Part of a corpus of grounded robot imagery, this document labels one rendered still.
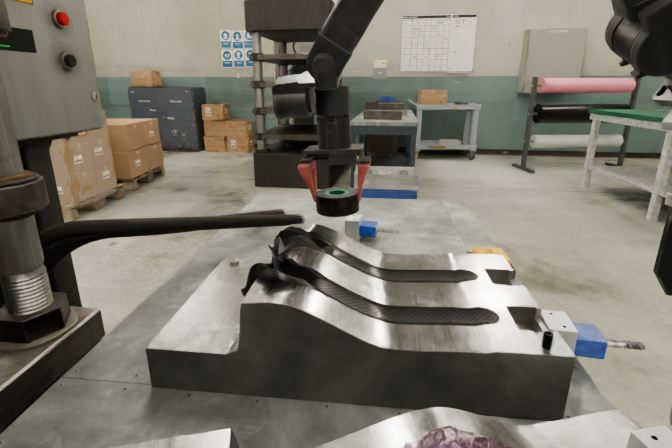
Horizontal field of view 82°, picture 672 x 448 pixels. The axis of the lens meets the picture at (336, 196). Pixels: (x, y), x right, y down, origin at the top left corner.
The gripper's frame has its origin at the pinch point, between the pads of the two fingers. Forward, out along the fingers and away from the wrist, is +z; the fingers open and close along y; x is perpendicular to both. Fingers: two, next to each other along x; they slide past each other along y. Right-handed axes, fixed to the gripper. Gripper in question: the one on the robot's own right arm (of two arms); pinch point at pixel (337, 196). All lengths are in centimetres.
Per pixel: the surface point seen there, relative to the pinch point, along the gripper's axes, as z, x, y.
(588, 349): 16.7, 18.8, -36.1
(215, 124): 34, -587, 293
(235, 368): 13.1, 29.9, 9.4
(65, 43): -31, -10, 57
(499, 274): 10.8, 8.7, -26.8
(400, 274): 10.1, 10.6, -11.1
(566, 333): 14.2, 18.9, -33.0
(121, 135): 20, -323, 281
